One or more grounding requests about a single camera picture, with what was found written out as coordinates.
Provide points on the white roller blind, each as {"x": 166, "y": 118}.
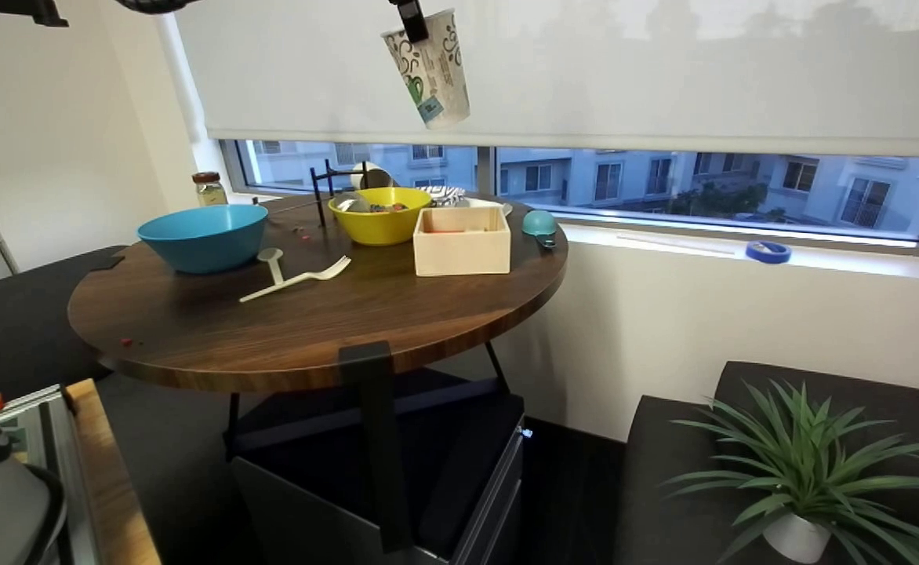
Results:
{"x": 828, "y": 77}

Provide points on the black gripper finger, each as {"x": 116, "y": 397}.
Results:
{"x": 412, "y": 19}

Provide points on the blue tape roll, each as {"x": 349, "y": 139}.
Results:
{"x": 766, "y": 254}

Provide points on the yellow bowl with beads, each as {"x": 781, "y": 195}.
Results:
{"x": 377, "y": 214}

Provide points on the dark grey couch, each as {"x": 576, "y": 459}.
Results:
{"x": 663, "y": 528}

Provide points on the small teal round object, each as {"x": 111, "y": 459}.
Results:
{"x": 542, "y": 226}

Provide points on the white plastic fork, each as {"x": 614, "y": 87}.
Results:
{"x": 338, "y": 267}

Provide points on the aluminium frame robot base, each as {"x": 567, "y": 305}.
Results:
{"x": 63, "y": 486}

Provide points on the small wooden box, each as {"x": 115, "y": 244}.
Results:
{"x": 463, "y": 244}

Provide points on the blue bowl with beads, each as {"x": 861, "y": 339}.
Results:
{"x": 207, "y": 241}

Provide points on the spice jar with brown lid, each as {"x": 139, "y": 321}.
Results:
{"x": 207, "y": 189}

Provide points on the black wire stand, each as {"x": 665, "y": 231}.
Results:
{"x": 323, "y": 184}

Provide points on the green potted plant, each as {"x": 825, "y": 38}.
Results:
{"x": 802, "y": 456}

